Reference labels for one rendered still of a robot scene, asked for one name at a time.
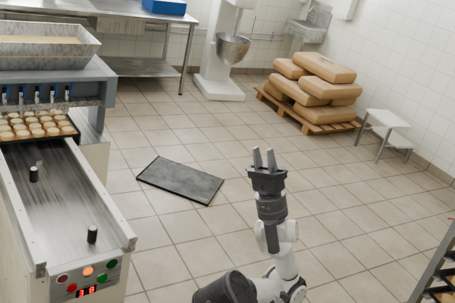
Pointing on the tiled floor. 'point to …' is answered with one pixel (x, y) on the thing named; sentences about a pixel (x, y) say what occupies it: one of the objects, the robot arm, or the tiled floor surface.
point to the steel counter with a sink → (105, 19)
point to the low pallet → (304, 118)
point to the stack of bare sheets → (181, 180)
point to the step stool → (392, 122)
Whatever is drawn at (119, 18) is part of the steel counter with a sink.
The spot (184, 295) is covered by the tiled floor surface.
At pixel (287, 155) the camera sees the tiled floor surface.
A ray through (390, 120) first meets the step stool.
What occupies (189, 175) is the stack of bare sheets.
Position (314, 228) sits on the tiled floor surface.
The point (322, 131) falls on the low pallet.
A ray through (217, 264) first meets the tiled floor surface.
